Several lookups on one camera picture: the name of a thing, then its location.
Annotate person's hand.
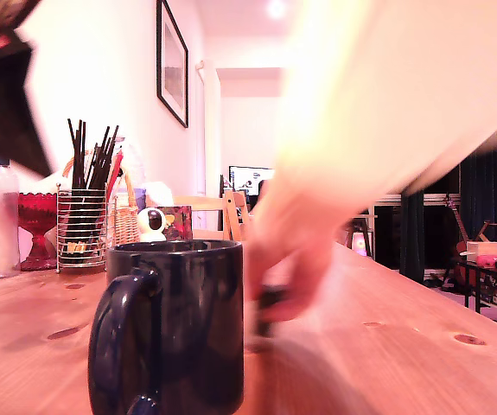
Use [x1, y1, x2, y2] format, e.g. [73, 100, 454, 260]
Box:
[243, 170, 364, 323]

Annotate red glass goblet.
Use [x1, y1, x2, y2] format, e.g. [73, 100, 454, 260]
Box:
[17, 192, 59, 272]

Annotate translucent plastic bag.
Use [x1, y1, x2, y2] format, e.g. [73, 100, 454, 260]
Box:
[112, 137, 147, 204]

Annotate black framed picture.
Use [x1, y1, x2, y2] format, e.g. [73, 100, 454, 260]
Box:
[156, 0, 190, 129]

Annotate wicker basket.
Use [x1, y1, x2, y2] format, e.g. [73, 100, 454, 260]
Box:
[62, 150, 142, 246]

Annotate white crumpled cloth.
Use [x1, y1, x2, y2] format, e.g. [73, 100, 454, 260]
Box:
[144, 181, 175, 208]

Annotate black computer monitor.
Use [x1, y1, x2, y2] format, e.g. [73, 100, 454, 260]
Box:
[228, 165, 276, 198]

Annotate light wooden chair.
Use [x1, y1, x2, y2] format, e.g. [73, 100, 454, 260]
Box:
[172, 189, 254, 243]

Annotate dark blue ceramic mug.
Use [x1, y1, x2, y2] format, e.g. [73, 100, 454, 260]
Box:
[86, 239, 245, 415]

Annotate computer tower with lit fan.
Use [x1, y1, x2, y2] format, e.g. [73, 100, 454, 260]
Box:
[345, 228, 373, 259]

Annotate dark green curtain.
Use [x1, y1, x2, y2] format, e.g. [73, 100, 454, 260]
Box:
[398, 186, 425, 284]
[459, 137, 497, 241]

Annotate acoustic guitar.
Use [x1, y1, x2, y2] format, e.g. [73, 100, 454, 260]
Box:
[441, 194, 475, 287]

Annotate black side table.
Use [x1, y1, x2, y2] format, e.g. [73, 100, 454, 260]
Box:
[459, 259, 497, 315]

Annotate light wooden box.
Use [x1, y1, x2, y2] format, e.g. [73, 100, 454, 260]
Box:
[465, 240, 497, 264]

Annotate red handled utensil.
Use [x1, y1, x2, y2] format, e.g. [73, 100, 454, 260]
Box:
[105, 150, 125, 196]

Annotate wire utensil rack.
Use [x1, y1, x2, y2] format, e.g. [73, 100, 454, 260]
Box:
[55, 182, 110, 274]

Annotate small white round camera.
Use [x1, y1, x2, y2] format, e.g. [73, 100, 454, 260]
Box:
[137, 207, 168, 242]

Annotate white wall conduit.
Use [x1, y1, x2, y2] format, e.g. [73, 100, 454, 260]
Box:
[194, 59, 208, 195]

